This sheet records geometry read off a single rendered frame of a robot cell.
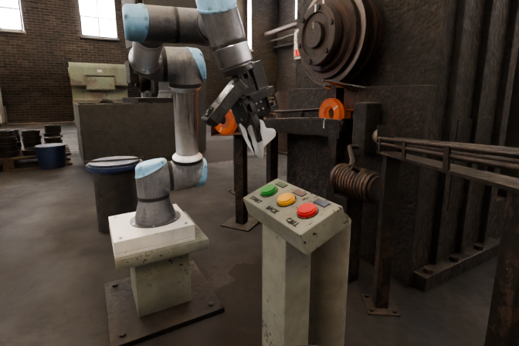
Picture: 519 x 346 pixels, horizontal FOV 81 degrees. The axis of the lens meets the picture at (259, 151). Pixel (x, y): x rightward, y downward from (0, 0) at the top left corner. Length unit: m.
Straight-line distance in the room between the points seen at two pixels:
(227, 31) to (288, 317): 0.62
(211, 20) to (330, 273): 0.65
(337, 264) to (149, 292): 0.75
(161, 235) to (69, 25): 10.48
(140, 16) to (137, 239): 0.73
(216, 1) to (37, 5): 10.95
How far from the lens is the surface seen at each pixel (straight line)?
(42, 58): 11.31
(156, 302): 1.35
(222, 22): 0.64
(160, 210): 1.22
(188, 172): 1.20
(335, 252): 0.83
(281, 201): 0.68
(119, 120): 3.57
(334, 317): 0.93
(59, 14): 11.46
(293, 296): 0.74
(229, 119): 1.86
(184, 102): 1.13
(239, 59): 0.64
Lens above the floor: 0.83
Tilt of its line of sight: 10 degrees down
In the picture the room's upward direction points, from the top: straight up
